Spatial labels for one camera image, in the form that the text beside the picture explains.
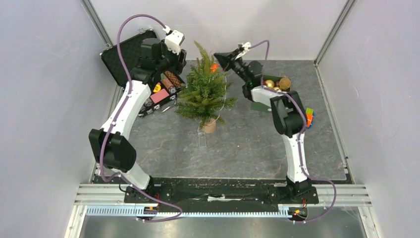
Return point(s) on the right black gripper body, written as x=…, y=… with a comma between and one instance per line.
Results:
x=232, y=61

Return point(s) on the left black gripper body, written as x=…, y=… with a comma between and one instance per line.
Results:
x=175, y=66

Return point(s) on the small green christmas tree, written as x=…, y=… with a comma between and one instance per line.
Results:
x=205, y=94

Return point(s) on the green ornament box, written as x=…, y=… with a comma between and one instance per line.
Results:
x=262, y=106

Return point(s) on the clear battery box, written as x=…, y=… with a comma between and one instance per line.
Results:
x=202, y=139

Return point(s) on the blue orange toy car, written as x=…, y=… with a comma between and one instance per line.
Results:
x=310, y=117

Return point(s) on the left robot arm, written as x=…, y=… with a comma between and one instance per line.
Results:
x=110, y=144

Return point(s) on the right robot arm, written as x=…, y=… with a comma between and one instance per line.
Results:
x=288, y=116

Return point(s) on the orange plastic piece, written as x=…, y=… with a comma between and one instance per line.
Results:
x=214, y=68

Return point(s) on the black poker chip case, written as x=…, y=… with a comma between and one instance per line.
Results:
x=131, y=59

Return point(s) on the yellow big blind button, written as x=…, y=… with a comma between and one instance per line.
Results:
x=157, y=88

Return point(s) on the pink card deck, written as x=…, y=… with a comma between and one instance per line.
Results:
x=159, y=96

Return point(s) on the gold bauble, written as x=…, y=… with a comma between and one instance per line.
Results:
x=269, y=84

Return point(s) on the twine ball ornament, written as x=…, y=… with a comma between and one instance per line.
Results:
x=285, y=84

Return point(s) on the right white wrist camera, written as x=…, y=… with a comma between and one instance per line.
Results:
x=242, y=50

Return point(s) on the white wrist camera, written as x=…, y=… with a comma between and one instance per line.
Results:
x=174, y=40
x=242, y=50

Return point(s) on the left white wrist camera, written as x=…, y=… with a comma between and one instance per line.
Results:
x=174, y=40

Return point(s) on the aluminium corner frame post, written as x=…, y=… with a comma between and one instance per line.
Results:
x=94, y=17

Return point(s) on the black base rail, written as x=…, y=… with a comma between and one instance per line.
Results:
x=200, y=195

